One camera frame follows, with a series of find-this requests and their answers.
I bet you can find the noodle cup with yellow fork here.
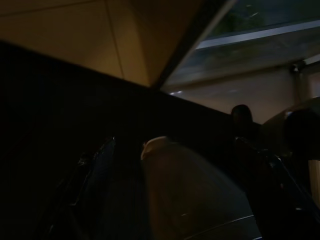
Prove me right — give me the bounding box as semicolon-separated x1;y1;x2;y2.
140;136;263;240

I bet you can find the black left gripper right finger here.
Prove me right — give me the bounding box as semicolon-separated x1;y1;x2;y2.
234;136;320;240

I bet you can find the clear crisper drawer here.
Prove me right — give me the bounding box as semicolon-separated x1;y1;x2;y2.
172;0;320;78

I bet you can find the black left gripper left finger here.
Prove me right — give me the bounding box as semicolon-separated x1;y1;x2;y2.
37;136;117;240

